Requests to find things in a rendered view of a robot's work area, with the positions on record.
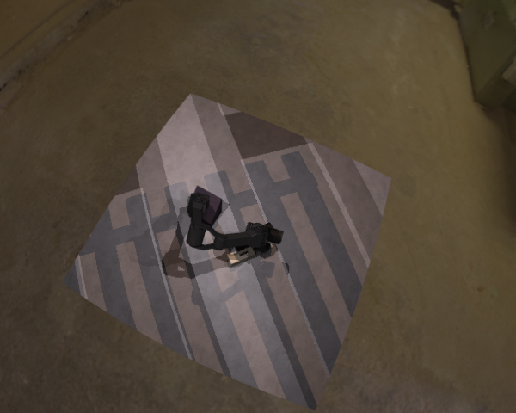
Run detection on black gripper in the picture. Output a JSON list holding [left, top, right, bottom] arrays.
[[235, 223, 273, 251]]

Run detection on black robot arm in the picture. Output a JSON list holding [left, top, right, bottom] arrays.
[[186, 193, 284, 256]]

